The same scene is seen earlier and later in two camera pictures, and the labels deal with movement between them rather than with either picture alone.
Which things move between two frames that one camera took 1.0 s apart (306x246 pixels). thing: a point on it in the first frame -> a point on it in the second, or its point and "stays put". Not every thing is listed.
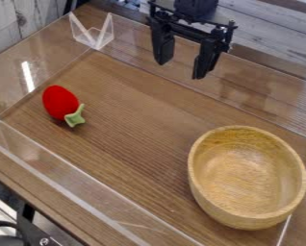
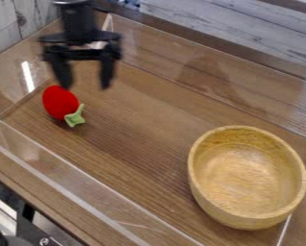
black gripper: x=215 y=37 -> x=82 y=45
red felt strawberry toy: x=60 y=104 stays put
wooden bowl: x=247 y=178 stays put
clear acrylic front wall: x=97 y=212 stays put
